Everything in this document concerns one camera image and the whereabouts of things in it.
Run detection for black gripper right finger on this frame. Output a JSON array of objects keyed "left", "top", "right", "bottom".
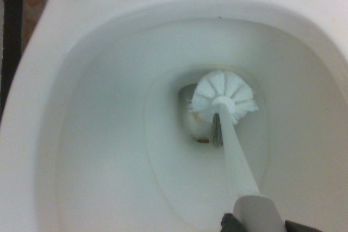
[{"left": 284, "top": 220, "right": 310, "bottom": 232}]

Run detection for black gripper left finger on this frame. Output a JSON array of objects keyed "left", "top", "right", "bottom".
[{"left": 219, "top": 212, "right": 247, "bottom": 232}]

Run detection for white toilet brush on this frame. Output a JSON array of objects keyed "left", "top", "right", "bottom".
[{"left": 187, "top": 70, "right": 287, "bottom": 232}]

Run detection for black baseboard strip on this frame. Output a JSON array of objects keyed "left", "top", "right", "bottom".
[{"left": 0, "top": 0, "right": 24, "bottom": 115}]

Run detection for white toilet bowl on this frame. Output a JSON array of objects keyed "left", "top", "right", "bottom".
[{"left": 0, "top": 0, "right": 348, "bottom": 232}]

